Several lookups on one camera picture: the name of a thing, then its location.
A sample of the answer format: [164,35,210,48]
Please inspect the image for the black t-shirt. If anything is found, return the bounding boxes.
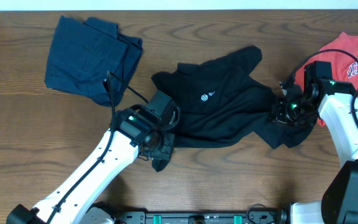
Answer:
[150,45,318,172]

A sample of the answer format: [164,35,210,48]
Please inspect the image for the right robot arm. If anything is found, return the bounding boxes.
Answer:
[270,61,358,223]

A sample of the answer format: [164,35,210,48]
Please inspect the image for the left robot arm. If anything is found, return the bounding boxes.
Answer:
[6,103,180,223]

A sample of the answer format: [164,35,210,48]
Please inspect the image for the folded navy blue trousers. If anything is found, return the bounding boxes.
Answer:
[45,16,143,106]

